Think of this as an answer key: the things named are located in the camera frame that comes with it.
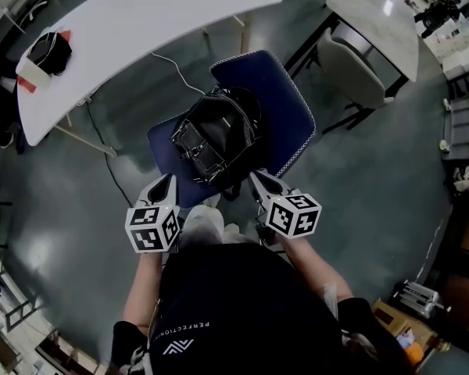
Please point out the white box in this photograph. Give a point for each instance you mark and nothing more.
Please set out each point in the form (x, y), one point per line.
(33, 74)

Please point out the silver machine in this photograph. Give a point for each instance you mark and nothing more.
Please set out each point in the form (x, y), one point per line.
(420, 297)

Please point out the white curved table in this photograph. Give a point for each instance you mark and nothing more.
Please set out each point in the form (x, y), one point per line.
(140, 14)

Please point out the light blue cloth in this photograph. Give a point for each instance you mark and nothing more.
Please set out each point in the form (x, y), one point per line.
(405, 338)

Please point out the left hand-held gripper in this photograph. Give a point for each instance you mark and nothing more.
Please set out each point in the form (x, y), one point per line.
(152, 231)

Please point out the white bag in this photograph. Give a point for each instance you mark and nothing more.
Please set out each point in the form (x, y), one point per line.
(464, 178)

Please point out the person's dark t-shirt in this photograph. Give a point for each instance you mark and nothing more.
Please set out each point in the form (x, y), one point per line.
(238, 311)

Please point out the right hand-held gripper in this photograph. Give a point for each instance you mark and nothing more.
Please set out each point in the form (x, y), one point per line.
(293, 217)

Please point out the grey upholstered chair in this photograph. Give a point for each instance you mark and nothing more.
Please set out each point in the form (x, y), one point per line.
(351, 76)

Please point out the open wooden box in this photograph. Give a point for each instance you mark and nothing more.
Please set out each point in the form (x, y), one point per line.
(66, 352)

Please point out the grey cart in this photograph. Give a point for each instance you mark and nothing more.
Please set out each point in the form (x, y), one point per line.
(463, 127)

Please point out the person's left forearm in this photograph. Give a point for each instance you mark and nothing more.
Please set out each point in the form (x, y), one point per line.
(142, 291)

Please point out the cardboard box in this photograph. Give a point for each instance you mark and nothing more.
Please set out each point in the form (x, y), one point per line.
(391, 318)

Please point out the person's right forearm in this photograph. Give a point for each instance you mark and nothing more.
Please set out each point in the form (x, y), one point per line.
(316, 272)

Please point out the orange cloth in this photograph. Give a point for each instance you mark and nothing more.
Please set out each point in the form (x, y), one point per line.
(414, 354)

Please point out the marble table with black legs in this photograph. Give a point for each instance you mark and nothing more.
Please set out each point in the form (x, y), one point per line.
(379, 18)

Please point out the black cloth bundle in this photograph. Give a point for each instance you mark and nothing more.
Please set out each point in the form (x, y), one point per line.
(51, 53)

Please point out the black metal rack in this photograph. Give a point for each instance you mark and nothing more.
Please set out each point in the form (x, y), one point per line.
(15, 299)

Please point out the black leather handbag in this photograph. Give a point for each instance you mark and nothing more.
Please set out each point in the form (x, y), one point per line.
(215, 131)

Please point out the blue chair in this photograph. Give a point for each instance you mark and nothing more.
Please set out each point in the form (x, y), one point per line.
(281, 104)

